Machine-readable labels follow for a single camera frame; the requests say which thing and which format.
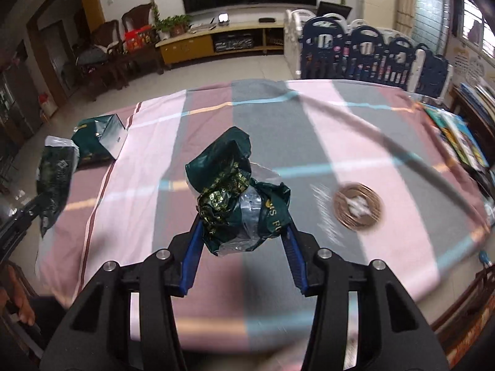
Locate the dark green carton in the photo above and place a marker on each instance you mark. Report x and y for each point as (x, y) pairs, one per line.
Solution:
(100, 139)

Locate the dark green patterned packet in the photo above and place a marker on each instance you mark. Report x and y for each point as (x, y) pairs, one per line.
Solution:
(56, 177)

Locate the black monitor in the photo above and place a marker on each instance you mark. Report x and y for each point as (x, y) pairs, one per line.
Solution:
(334, 9)

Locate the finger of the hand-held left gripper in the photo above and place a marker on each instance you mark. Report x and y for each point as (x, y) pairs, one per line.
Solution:
(19, 220)

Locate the red bag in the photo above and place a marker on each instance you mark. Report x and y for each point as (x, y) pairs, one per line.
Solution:
(46, 108)

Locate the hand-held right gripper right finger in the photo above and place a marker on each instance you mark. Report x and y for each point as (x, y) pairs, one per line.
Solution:
(294, 255)

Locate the small white desk device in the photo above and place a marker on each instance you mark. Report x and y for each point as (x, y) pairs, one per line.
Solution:
(223, 18)

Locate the dark wooden chair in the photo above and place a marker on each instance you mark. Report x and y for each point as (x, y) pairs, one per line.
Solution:
(137, 15)
(104, 33)

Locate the black audio equipment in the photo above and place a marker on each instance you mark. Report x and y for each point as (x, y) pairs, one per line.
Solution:
(232, 42)

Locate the potted green plant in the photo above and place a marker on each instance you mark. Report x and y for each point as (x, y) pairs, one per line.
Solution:
(174, 27)

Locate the dark green foil bag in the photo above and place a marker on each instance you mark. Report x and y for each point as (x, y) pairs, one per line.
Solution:
(232, 185)

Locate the wooden television cabinet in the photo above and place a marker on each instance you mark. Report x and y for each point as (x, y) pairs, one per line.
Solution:
(185, 48)

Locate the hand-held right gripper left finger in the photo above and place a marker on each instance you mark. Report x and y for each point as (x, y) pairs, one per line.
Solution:
(191, 247)

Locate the striped tablecloth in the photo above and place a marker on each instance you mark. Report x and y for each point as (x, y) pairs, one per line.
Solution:
(270, 131)

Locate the beige curtain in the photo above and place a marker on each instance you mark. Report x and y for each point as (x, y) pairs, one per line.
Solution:
(406, 0)

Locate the person's left hand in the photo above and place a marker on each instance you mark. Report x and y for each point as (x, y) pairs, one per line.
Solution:
(19, 301)

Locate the red gift box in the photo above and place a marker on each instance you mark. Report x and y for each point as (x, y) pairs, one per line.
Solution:
(139, 38)

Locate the black bag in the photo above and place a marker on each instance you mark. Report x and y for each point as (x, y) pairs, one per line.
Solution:
(91, 55)

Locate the white standing air conditioner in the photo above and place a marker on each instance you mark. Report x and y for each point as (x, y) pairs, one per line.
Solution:
(377, 7)

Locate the row of picture books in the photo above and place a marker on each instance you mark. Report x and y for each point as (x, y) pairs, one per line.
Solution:
(456, 135)

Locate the window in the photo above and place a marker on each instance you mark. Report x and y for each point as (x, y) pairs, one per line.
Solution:
(475, 23)

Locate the wall posters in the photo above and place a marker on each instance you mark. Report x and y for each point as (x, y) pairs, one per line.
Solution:
(468, 63)

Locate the black router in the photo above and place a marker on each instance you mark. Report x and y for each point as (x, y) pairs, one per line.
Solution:
(267, 19)

